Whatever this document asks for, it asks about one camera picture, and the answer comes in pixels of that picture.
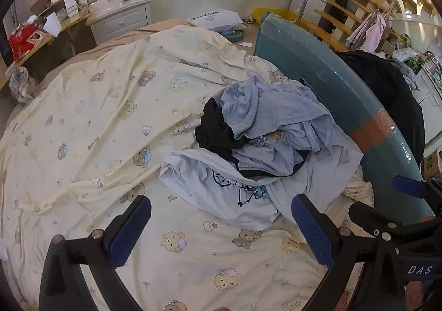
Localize wooden staircase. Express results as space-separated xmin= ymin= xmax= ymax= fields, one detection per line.
xmin=297 ymin=0 xmax=436 ymax=52

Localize white printed t-shirt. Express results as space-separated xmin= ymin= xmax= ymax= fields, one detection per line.
xmin=160 ymin=131 xmax=364 ymax=230

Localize grey t-shirt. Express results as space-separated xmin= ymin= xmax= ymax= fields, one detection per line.
xmin=217 ymin=75 xmax=337 ymax=154

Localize teal padded headboard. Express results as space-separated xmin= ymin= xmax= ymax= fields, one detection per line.
xmin=254 ymin=12 xmax=436 ymax=225

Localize yellow bear print duvet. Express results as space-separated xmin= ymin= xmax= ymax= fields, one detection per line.
xmin=0 ymin=26 xmax=377 ymax=311

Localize pink clothing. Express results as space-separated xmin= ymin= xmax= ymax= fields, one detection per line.
xmin=346 ymin=14 xmax=386 ymax=51

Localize yellow litter box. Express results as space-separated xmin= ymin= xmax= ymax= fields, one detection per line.
xmin=250 ymin=7 xmax=298 ymax=23

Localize red printed box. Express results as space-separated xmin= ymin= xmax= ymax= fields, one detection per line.
xmin=7 ymin=23 xmax=47 ymax=60

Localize black monitor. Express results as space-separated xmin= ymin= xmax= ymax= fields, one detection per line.
xmin=0 ymin=33 xmax=12 ymax=66

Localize grey tabby cat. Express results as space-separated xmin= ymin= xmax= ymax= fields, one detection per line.
xmin=10 ymin=67 xmax=37 ymax=106

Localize black jacket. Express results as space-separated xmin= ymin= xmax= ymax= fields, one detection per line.
xmin=336 ymin=50 xmax=425 ymax=168

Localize white paper bag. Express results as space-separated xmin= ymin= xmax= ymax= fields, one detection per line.
xmin=186 ymin=9 xmax=244 ymax=30

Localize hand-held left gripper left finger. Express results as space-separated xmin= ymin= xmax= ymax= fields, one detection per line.
xmin=39 ymin=195 xmax=152 ymax=311

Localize low white cabinet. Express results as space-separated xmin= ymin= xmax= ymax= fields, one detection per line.
xmin=412 ymin=62 xmax=442 ymax=146

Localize green tape roll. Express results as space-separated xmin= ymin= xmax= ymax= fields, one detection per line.
xmin=221 ymin=30 xmax=245 ymax=43

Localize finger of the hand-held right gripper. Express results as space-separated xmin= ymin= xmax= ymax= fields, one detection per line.
xmin=348 ymin=203 xmax=442 ymax=249
xmin=393 ymin=176 xmax=442 ymax=199

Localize beige bed sheet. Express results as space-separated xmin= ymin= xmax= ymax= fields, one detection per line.
xmin=0 ymin=18 xmax=197 ymax=135

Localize white nightstand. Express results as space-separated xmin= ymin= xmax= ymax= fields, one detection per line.
xmin=86 ymin=0 xmax=153 ymax=45

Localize white paper sheet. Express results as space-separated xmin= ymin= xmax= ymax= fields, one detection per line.
xmin=42 ymin=13 xmax=64 ymax=37

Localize wooden desk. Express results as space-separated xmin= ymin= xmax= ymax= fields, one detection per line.
xmin=0 ymin=7 xmax=91 ymax=91

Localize light blue shirt black sleeves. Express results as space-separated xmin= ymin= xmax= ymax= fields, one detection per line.
xmin=194 ymin=97 xmax=311 ymax=180

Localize white plastic bag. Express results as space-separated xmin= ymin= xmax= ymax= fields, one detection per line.
xmin=392 ymin=47 xmax=417 ymax=59

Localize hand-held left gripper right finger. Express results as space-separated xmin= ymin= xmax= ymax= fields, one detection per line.
xmin=291 ymin=194 xmax=408 ymax=311

